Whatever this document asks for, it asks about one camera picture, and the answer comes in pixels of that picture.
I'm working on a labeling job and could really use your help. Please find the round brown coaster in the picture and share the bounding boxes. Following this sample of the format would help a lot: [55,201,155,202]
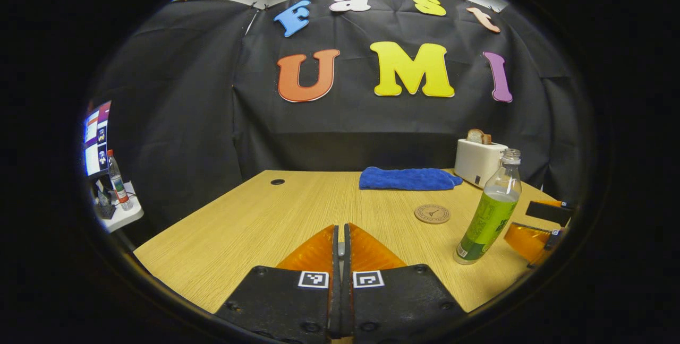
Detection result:
[414,204,452,225]

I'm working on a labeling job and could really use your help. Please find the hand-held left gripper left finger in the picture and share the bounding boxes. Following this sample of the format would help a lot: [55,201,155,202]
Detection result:
[215,224,341,344]

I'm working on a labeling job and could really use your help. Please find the green label water bottle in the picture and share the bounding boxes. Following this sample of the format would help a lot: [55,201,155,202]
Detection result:
[454,148,523,265]

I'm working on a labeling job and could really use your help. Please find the red cap plastic bottle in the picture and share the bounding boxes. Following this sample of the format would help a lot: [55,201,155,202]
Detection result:
[106,149,134,211]

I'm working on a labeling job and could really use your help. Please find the white toaster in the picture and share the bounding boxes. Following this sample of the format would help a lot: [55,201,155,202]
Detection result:
[454,139,509,189]

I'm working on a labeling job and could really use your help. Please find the black backdrop cloth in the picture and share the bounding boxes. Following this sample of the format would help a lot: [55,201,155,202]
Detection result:
[91,0,591,234]

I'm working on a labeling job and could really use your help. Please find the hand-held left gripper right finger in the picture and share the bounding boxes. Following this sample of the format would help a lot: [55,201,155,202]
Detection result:
[343,223,469,344]

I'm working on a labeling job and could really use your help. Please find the computer monitor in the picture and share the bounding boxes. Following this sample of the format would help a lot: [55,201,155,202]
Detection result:
[83,100,113,178]

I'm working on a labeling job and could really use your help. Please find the blue towel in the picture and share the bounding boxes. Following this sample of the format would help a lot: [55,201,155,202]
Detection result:
[359,166,463,192]

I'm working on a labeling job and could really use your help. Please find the white side table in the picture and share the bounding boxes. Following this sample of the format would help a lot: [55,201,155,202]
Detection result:
[95,181,145,234]

